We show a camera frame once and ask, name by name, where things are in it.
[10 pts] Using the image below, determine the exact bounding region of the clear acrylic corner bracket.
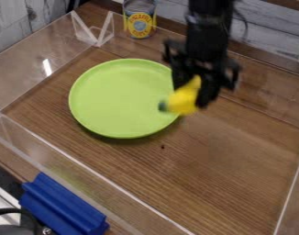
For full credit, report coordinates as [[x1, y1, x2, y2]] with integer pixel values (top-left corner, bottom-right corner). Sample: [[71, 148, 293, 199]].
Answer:
[[70, 11, 114, 48]]

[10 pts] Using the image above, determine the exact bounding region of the clear acrylic tray wall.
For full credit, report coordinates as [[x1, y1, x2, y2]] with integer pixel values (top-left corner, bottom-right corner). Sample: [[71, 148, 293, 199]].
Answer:
[[0, 113, 195, 235]]

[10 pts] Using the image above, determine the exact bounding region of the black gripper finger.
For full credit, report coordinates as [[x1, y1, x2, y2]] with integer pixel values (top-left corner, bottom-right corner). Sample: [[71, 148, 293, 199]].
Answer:
[[195, 73, 222, 108], [173, 62, 197, 89]]

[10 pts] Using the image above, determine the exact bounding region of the yellow toy banana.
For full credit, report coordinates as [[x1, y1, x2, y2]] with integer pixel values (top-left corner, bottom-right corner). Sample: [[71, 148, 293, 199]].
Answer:
[[158, 75, 202, 116]]

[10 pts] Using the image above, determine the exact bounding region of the blue plastic clamp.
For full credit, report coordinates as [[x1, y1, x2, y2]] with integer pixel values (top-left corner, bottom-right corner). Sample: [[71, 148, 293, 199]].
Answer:
[[20, 173, 110, 235]]

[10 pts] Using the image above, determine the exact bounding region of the yellow labelled tin can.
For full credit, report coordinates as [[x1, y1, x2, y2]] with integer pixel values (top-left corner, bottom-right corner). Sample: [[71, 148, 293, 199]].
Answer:
[[123, 0, 158, 39]]

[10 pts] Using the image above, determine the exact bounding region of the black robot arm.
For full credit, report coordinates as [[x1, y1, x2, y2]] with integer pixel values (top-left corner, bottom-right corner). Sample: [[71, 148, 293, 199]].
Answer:
[[158, 0, 242, 115]]

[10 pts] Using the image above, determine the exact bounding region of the green round plate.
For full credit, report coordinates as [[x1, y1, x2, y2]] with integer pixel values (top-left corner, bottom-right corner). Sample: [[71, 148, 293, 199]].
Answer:
[[68, 59, 179, 139]]

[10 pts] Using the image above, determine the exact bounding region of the black cable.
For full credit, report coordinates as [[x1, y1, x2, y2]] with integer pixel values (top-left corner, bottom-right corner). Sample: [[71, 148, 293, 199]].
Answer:
[[0, 207, 35, 235]]

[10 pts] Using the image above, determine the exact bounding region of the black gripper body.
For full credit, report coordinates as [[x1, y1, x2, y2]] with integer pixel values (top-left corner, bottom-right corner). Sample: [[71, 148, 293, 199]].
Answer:
[[163, 18, 242, 90]]

